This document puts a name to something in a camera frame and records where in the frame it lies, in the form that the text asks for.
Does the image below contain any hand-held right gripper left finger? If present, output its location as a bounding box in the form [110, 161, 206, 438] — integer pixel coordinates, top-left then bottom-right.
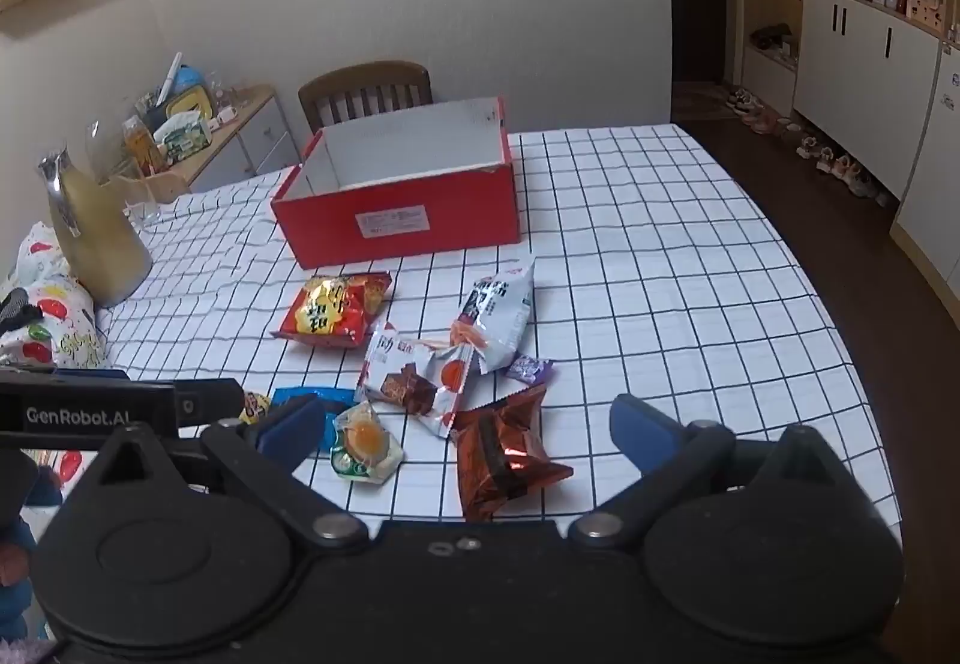
[69, 396, 370, 548]

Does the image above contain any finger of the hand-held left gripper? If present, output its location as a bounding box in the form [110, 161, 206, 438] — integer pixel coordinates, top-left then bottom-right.
[175, 377, 248, 428]

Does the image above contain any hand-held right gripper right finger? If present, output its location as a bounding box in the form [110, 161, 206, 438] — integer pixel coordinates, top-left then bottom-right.
[568, 393, 880, 549]

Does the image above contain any blue snack packet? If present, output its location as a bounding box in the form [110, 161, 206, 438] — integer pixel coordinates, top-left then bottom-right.
[268, 385, 356, 452]

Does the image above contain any small orange egg packet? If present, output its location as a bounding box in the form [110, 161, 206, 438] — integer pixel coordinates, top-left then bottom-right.
[330, 400, 407, 484]

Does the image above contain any red yellow chip packet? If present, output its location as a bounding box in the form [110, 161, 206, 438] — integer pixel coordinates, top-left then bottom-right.
[270, 271, 394, 352]

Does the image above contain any white chocolate cake packet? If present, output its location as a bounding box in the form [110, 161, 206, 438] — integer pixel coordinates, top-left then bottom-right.
[354, 322, 481, 441]

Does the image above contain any brown red foil packet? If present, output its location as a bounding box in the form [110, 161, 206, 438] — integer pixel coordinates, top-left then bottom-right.
[449, 384, 575, 524]

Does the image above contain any white spicy strip packet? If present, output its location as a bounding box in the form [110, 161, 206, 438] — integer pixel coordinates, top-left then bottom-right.
[457, 258, 537, 377]

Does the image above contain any sausage stick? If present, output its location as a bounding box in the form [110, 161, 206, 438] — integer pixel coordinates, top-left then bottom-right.
[409, 321, 490, 354]

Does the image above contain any red cardboard box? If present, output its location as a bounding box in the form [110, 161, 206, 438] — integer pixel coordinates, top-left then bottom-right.
[270, 95, 522, 271]

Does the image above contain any white red dotted bag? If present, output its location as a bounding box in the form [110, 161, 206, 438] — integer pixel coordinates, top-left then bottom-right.
[0, 220, 111, 374]

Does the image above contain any purple candy packet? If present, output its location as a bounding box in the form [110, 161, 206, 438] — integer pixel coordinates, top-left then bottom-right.
[504, 352, 557, 387]

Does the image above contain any checkered tablecloth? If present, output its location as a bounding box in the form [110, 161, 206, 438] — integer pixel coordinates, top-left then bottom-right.
[96, 122, 903, 539]

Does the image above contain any beige thermos jug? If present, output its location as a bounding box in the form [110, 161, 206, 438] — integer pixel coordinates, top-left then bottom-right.
[37, 143, 155, 309]

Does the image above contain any light wooden chair back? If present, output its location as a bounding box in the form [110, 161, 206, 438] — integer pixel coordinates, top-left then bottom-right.
[100, 172, 189, 205]

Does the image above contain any orange juice bottle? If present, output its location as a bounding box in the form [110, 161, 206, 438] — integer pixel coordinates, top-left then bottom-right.
[121, 115, 170, 178]

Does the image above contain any green tissue pack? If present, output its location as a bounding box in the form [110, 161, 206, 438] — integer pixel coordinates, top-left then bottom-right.
[153, 112, 215, 164]

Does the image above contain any clear glass pitcher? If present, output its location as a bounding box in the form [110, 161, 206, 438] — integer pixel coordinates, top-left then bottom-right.
[82, 121, 127, 182]

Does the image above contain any wooden side cabinet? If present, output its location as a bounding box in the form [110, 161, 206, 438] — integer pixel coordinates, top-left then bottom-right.
[101, 83, 302, 204]

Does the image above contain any yellow and blue box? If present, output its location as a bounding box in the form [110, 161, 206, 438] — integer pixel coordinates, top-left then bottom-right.
[154, 65, 212, 126]

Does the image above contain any white stick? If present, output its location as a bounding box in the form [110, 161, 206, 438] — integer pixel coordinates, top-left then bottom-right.
[155, 52, 184, 108]

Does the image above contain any row of shoes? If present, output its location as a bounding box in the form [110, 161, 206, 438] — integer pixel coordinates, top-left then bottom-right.
[725, 83, 899, 209]

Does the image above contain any dark wooden chair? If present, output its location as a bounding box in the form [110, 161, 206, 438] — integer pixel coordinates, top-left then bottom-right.
[297, 59, 434, 137]

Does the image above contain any white wall cabinet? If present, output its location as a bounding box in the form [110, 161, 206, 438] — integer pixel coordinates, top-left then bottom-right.
[790, 0, 960, 327]

